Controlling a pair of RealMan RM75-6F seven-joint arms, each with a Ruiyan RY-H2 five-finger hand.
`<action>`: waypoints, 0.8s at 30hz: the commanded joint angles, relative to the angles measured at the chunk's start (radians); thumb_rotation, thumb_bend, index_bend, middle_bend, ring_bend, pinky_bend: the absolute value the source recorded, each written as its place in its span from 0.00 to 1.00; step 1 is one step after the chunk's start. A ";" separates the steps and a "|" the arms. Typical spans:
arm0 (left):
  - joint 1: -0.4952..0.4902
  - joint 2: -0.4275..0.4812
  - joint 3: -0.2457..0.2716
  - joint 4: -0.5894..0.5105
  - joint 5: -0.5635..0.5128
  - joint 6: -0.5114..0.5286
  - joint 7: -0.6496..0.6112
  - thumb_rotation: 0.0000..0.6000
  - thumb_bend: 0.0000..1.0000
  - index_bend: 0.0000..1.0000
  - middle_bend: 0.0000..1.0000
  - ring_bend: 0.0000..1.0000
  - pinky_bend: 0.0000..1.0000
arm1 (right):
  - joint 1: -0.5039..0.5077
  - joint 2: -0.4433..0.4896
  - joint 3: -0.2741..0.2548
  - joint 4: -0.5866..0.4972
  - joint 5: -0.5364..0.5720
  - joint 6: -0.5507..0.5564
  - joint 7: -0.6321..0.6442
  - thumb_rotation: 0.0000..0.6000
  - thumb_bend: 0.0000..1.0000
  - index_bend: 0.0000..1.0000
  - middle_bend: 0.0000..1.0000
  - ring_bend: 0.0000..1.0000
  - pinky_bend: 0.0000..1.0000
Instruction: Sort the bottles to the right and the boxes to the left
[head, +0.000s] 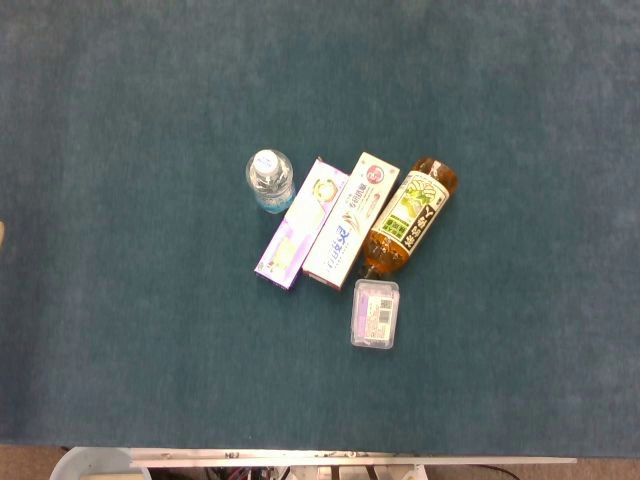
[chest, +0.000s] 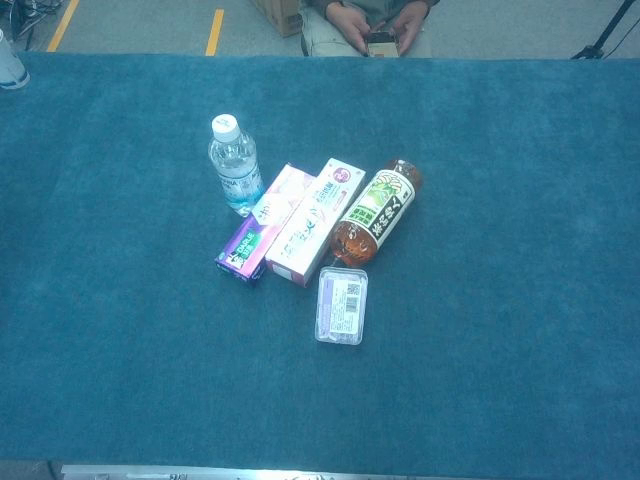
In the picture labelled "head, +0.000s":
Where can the clear plastic box barcode label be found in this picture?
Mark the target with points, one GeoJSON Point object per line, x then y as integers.
{"type": "Point", "coordinates": [375, 315]}

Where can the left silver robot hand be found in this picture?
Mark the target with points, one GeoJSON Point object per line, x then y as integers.
{"type": "Point", "coordinates": [1, 240]}

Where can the clear water bottle blue label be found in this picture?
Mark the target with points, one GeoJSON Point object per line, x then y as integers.
{"type": "Point", "coordinates": [270, 187]}

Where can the pale round tub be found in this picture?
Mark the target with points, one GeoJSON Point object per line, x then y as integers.
{"type": "Point", "coordinates": [90, 465]}

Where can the white toothpaste box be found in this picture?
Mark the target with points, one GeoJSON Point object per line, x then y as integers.
{"type": "Point", "coordinates": [350, 220]}

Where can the amber tea bottle green label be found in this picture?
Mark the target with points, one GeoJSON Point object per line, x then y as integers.
{"type": "Point", "coordinates": [410, 215]}

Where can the purple toothpaste box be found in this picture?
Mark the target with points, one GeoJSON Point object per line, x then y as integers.
{"type": "Point", "coordinates": [300, 225]}

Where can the aluminium frame rail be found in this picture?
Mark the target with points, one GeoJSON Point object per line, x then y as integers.
{"type": "Point", "coordinates": [350, 460]}

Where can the teal felt table cloth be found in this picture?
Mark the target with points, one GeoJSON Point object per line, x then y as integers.
{"type": "Point", "coordinates": [150, 125]}

